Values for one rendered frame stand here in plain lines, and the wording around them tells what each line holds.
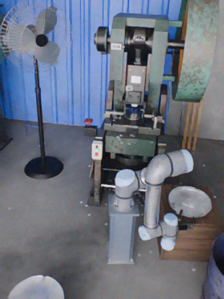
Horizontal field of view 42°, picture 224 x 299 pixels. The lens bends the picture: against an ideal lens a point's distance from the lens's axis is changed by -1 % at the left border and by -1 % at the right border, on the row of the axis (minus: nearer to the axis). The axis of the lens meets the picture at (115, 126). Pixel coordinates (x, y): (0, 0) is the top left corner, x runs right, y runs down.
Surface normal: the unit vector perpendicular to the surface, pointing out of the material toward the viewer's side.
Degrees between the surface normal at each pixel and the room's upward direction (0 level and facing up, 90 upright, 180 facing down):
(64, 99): 90
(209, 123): 90
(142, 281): 0
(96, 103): 90
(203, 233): 90
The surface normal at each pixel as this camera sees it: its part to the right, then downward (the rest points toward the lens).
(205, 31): -0.11, 0.06
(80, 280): 0.04, -0.90
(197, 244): -0.02, 0.44
